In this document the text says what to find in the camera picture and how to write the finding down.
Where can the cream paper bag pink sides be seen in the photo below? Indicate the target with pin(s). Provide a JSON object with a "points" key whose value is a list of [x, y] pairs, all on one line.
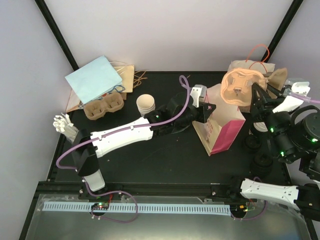
{"points": [[223, 125]]}

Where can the light blue paper bag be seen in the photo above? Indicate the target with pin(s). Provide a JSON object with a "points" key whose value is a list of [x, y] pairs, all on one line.
{"points": [[93, 79]]}

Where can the stacked pulp cup carriers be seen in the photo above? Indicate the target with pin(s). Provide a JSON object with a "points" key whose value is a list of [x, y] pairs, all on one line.
{"points": [[110, 103]]}

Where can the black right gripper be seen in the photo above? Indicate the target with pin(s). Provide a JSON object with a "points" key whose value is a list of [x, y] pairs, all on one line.
{"points": [[264, 96]]}

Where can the brown pulp cup carrier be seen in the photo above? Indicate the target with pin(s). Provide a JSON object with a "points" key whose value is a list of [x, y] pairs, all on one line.
{"points": [[236, 85]]}

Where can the brown kraft paper bag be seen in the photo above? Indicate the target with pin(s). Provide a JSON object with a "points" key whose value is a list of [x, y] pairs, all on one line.
{"points": [[130, 78]]}

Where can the light blue slotted cable duct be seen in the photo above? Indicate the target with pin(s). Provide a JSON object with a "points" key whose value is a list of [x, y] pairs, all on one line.
{"points": [[140, 208]]}

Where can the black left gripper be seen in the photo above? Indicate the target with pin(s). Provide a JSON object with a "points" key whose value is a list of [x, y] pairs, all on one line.
{"points": [[205, 113]]}

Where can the Cream Bear printed paper bag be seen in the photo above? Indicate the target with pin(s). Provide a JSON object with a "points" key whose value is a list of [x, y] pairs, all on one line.
{"points": [[261, 66]]}

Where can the tall stack paper cups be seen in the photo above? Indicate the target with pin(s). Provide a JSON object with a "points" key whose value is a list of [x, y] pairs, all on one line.
{"points": [[260, 126]]}

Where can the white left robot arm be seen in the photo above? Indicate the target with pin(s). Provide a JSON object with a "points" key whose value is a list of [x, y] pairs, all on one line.
{"points": [[180, 112]]}

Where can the small stack paper cups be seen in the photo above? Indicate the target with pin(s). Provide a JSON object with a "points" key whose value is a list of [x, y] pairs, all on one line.
{"points": [[145, 104]]}

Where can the black lid stacks right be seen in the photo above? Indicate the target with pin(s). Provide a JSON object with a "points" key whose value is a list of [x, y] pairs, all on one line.
{"points": [[261, 164]]}

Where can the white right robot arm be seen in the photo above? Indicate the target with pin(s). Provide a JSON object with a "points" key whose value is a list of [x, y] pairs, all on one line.
{"points": [[295, 135]]}

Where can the patterned flat paper bag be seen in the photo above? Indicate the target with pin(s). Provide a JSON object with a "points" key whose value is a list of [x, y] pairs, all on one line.
{"points": [[74, 103]]}

